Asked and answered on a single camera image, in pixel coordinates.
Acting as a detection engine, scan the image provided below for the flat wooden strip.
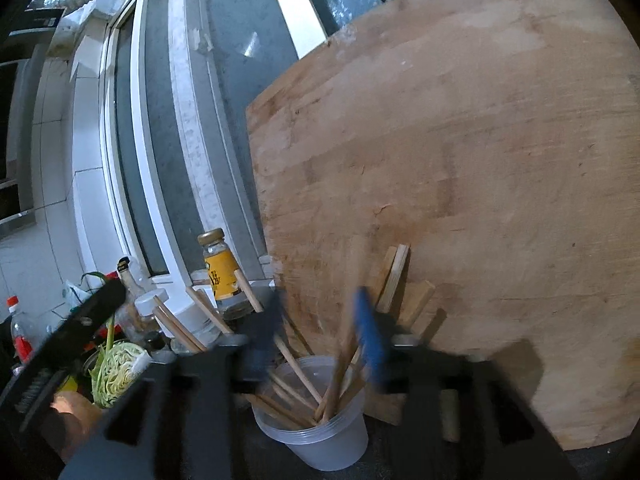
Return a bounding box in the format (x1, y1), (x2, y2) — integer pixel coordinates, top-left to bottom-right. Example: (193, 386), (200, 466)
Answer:
(376, 244), (412, 313)
(399, 280), (437, 328)

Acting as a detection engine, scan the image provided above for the white lid glass jar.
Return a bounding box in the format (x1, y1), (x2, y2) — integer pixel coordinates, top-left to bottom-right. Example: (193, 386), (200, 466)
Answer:
(134, 288), (222, 348)

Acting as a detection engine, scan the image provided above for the person's left hand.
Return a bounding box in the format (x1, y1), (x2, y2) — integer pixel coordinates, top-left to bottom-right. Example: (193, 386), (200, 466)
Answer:
(50, 391), (103, 463)

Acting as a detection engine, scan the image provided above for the clear plastic cup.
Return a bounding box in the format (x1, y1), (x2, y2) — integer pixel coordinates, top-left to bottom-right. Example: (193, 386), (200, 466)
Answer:
(251, 355), (370, 472)

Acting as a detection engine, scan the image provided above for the bundle of chopsticks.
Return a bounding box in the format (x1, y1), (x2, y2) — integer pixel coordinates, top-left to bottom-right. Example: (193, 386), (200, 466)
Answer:
(151, 269), (371, 429)

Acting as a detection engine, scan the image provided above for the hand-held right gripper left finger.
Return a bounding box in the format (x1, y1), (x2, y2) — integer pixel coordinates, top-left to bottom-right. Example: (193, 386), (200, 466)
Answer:
(59, 287), (287, 480)

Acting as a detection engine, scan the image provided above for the wooden chopstick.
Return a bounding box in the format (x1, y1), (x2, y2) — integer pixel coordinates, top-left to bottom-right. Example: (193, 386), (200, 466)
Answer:
(320, 310), (362, 424)

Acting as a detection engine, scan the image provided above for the metal range hood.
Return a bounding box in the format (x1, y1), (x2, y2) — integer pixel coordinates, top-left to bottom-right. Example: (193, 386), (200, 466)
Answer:
(0, 7), (67, 238)

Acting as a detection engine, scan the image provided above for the green onion leaf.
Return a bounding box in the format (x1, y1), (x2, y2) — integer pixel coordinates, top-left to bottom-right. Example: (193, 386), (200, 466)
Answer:
(79, 271), (120, 353)

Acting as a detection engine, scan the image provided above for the oil bottle with red cap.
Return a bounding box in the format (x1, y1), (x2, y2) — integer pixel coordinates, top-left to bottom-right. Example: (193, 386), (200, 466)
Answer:
(7, 295), (42, 367)

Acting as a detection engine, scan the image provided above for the dark bottle with yellow label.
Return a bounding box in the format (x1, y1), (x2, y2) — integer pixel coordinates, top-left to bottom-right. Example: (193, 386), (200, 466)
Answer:
(197, 228), (252, 322)

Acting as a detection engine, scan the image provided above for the clear bottle with gold cap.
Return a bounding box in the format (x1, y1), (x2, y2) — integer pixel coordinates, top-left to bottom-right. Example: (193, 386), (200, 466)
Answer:
(117, 256), (152, 342)

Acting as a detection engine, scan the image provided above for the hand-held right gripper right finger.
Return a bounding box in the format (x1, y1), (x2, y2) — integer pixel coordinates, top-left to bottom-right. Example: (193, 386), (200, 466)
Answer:
(353, 286), (577, 480)

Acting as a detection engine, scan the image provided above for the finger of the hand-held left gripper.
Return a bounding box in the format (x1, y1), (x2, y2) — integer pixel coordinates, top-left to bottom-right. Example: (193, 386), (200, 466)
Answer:
(9, 278), (129, 394)

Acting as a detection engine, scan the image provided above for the cut cabbage half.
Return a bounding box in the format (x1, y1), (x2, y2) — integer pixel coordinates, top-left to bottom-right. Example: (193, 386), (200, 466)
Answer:
(89, 339), (152, 409)

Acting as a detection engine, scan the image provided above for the large wooden board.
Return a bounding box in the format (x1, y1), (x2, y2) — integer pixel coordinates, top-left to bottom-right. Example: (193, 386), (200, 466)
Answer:
(245, 0), (640, 452)

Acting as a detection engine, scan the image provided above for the white window frame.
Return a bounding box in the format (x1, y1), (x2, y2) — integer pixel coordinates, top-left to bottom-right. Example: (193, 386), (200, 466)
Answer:
(70, 0), (421, 291)

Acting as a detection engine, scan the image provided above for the blue plastic bag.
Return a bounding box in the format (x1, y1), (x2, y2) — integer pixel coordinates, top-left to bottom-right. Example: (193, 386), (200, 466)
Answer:
(63, 280), (97, 313)

